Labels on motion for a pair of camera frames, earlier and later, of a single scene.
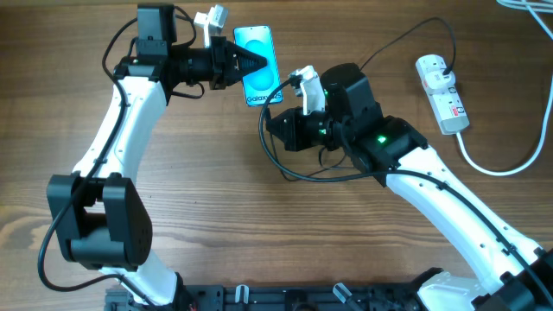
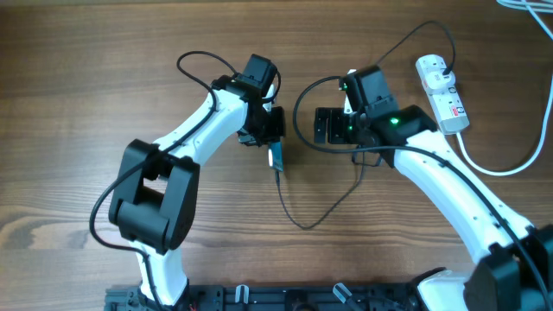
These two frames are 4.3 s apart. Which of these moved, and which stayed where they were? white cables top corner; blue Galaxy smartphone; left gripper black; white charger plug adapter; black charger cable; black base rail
Moved: blue Galaxy smartphone; left gripper black; black charger cable
Stayed: white charger plug adapter; white cables top corner; black base rail
